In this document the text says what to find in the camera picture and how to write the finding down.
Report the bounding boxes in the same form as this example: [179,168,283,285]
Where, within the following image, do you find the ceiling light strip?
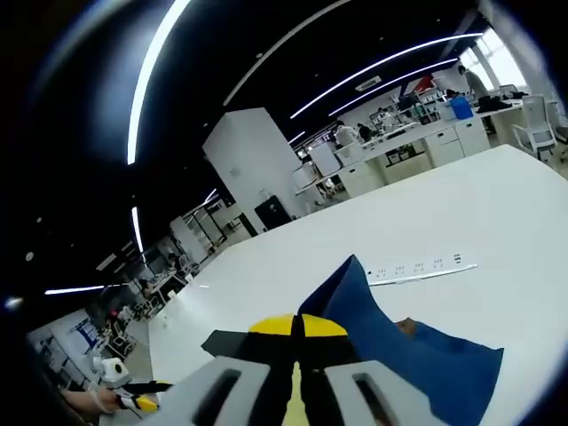
[327,57,461,118]
[289,31,485,121]
[126,0,193,166]
[43,285,107,296]
[130,205,146,255]

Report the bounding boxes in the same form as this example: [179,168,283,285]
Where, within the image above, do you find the yellow blue black garment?
[201,253,505,426]

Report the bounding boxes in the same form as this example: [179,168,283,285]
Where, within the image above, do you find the white office chair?
[511,94,559,162]

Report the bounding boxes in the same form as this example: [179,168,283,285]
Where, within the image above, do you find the white counter cabinet row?
[294,114,490,201]

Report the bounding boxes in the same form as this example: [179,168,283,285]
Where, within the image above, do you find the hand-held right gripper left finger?
[154,312,297,426]

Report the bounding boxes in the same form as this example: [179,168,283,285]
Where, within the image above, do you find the black cabinet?
[253,194,288,233]

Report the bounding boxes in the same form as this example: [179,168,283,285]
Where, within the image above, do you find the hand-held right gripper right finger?
[295,312,440,426]

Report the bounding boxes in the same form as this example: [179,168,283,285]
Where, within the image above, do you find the white power strip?
[365,251,479,287]

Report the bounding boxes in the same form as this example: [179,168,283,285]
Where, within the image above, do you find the person's left hand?
[86,384,120,414]

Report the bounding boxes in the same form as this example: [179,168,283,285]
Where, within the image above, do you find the ceiling air vent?
[354,76,383,93]

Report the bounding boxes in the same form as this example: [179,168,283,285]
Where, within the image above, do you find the blue plastic bin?
[448,97,476,121]

